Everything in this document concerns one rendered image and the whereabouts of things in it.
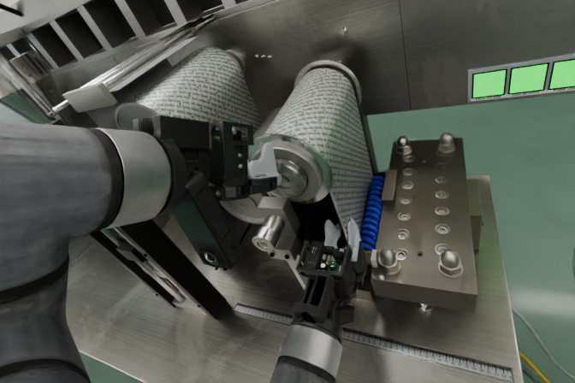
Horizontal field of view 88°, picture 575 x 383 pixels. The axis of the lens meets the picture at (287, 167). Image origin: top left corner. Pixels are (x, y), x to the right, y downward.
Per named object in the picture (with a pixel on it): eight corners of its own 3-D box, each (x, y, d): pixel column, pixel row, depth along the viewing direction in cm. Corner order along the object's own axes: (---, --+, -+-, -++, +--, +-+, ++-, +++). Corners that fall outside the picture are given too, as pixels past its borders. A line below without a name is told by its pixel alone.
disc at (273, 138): (264, 203, 55) (228, 138, 46) (266, 201, 55) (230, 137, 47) (342, 205, 48) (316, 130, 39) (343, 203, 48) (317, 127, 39)
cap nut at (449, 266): (437, 276, 49) (436, 261, 46) (437, 257, 51) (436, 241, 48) (464, 279, 47) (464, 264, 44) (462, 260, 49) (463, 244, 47)
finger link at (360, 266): (370, 241, 50) (359, 291, 44) (371, 247, 51) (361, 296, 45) (342, 238, 52) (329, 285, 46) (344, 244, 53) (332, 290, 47)
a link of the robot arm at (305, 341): (341, 388, 38) (286, 368, 42) (348, 350, 41) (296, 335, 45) (327, 367, 34) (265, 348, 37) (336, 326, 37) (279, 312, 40)
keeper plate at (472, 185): (468, 249, 63) (469, 215, 56) (465, 213, 69) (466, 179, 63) (482, 250, 61) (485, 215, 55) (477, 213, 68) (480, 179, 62)
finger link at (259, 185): (286, 176, 37) (240, 181, 30) (287, 188, 37) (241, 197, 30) (257, 176, 40) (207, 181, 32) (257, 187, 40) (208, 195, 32)
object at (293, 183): (275, 200, 49) (251, 167, 46) (279, 191, 51) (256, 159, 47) (313, 195, 45) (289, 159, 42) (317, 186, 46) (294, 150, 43)
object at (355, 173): (352, 256, 58) (328, 191, 47) (370, 175, 73) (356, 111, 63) (355, 257, 57) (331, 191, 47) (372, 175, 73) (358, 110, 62)
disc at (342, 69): (305, 126, 71) (284, 68, 63) (305, 125, 72) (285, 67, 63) (367, 119, 64) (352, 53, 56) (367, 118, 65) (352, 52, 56)
